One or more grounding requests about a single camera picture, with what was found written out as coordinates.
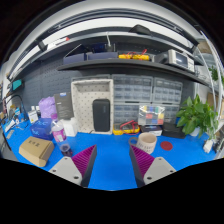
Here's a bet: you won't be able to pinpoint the purple plastic bag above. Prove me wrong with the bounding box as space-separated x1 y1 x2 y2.
38 97 56 118

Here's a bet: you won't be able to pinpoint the brown cardboard box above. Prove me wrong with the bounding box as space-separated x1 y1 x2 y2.
19 136 54 167

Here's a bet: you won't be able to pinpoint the black flat box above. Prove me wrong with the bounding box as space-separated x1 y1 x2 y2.
162 123 185 139

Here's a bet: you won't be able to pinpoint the yellow multimeter on table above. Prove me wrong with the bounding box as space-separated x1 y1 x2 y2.
113 120 140 135

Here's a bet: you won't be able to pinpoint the clear case colourful parts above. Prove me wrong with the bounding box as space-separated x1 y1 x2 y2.
138 105 165 126

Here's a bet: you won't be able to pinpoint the dark grey product box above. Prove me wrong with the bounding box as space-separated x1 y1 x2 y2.
54 92 74 120

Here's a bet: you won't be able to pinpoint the yellow multimeter on shelf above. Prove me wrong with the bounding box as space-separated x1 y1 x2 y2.
118 49 150 61

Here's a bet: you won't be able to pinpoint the round dark red coaster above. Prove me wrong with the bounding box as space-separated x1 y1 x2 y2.
160 141 173 151

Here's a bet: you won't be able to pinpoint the dark blue storage bin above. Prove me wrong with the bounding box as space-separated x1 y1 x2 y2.
63 43 118 65

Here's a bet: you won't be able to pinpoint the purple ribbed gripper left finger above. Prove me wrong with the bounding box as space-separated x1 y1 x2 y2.
48 144 98 188

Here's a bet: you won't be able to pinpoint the green potted plant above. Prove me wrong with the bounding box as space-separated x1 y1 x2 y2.
176 95 218 139

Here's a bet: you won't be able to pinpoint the right grey drawer cabinet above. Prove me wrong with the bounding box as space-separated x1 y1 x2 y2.
152 78 183 123

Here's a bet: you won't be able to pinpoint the dark upper shelf board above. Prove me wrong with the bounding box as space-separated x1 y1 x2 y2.
57 58 208 86

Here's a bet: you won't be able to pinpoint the white patterned ceramic mug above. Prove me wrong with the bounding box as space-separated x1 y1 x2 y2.
128 132 157 154

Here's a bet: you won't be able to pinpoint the black rectangular speaker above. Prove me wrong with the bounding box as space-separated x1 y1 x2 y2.
92 99 110 132

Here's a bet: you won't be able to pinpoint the blue translucent plastic box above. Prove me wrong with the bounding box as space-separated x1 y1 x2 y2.
30 118 53 140

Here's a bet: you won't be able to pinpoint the clear water bottle pink label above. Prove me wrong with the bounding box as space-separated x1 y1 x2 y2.
51 113 73 157

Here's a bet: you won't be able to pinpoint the white pegboard tray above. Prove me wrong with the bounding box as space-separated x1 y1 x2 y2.
71 79 114 134

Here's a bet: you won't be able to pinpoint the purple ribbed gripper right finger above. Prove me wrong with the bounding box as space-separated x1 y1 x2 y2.
128 144 177 188

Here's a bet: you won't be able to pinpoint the small white box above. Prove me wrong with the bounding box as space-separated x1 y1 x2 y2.
62 118 78 137

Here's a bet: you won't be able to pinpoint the grey drawer cabinet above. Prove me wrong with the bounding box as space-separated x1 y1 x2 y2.
112 74 153 123
152 78 183 123

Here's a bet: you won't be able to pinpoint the left grey drawer cabinet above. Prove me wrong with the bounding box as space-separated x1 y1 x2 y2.
112 74 153 123

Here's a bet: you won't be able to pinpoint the small white label card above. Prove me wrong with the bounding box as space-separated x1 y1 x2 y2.
28 110 38 124

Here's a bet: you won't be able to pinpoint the white power adapter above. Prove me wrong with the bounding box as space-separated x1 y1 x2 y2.
203 140 214 153

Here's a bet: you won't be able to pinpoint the grey bench instrument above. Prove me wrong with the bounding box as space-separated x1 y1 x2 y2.
154 49 195 72

